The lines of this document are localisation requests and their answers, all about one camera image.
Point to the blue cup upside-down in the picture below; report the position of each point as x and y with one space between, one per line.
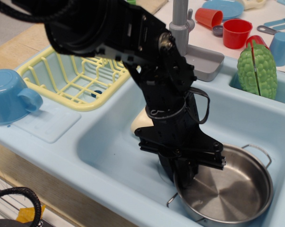
277 48

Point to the blue spatula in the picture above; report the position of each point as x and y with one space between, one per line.
280 22

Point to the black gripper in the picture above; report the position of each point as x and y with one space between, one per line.
179 142

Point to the orange tape piece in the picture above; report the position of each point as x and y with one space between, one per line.
26 215

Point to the grey toy faucet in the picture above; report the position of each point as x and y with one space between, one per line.
207 63

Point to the cream detergent bottle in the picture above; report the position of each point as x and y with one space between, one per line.
141 120

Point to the small grey lid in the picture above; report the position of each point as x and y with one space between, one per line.
218 30

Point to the green block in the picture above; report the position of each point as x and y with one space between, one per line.
133 2

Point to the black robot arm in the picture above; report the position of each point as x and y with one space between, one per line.
115 29

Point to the red cup lying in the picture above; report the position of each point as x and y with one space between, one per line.
209 17

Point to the red cup upright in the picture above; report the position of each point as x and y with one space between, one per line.
236 32

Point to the stainless steel pot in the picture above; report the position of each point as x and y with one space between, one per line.
234 196

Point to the blue upside-down mug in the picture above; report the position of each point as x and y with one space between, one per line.
16 99

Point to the red cup behind vegetable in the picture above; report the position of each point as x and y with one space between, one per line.
255 39

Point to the grey measuring spoon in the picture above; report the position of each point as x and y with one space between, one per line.
266 30

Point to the cream toy object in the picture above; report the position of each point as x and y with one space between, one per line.
253 4

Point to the yellow drying rack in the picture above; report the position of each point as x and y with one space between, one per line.
79 83

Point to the green bumpy toy vegetable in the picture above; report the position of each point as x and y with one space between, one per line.
256 69

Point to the blue plate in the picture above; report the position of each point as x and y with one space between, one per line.
230 8

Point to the light blue toy sink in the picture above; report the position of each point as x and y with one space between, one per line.
96 153

